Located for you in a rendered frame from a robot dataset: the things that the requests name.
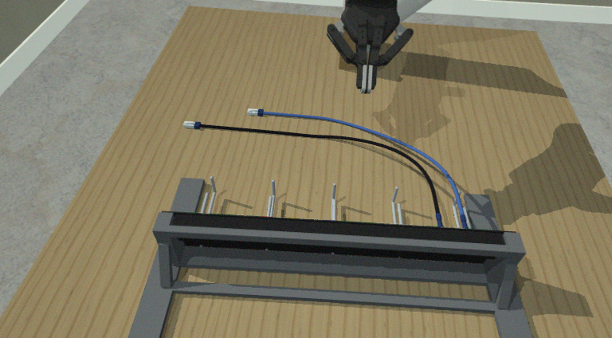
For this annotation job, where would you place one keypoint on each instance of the black patch cord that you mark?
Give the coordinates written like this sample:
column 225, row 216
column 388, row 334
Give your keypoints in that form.
column 438, row 215

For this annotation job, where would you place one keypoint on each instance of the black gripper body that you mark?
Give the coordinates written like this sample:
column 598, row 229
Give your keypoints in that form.
column 372, row 9

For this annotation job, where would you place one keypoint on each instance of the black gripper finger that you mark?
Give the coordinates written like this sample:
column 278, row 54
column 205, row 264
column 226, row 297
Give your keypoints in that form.
column 375, row 60
column 359, row 59

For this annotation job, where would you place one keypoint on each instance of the white and blue cable plug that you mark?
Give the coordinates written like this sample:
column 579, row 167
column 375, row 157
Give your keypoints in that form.
column 189, row 124

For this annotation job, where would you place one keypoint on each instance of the white cable plug with dark blue boot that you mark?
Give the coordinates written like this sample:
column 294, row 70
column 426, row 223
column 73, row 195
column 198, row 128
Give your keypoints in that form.
column 255, row 112

